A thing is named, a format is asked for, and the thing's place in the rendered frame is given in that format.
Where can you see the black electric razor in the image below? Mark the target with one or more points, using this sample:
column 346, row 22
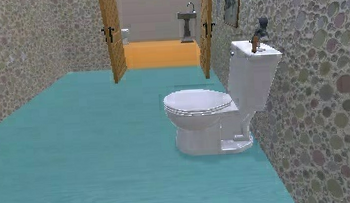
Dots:
column 262, row 27

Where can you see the wooden room door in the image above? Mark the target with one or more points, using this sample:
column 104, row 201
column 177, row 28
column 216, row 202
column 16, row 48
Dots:
column 114, row 42
column 206, row 37

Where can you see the brown bottle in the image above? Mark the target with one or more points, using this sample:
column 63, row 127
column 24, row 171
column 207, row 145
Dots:
column 254, row 44

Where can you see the grey pedestal sink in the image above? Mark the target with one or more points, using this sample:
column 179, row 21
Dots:
column 187, row 20

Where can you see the framed wall picture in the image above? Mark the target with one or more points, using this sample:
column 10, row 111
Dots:
column 232, row 4

